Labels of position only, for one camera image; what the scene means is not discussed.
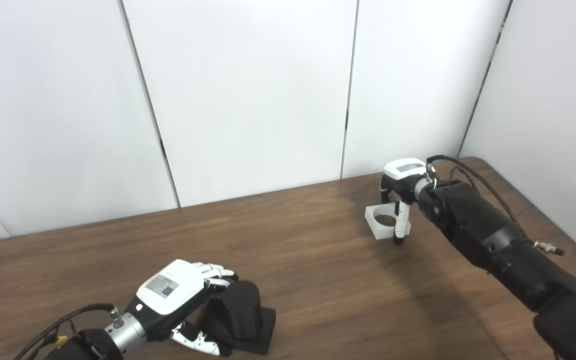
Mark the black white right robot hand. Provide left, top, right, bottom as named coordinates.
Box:
left=380, top=158, right=436, bottom=246

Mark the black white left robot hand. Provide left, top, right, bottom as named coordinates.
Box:
left=125, top=259, right=240, bottom=357

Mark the black peg with square base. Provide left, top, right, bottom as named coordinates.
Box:
left=203, top=280, right=277, bottom=356

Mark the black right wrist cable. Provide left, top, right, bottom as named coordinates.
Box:
left=425, top=154, right=566, bottom=257

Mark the white square piece with hole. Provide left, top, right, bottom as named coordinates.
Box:
left=365, top=202, right=412, bottom=241

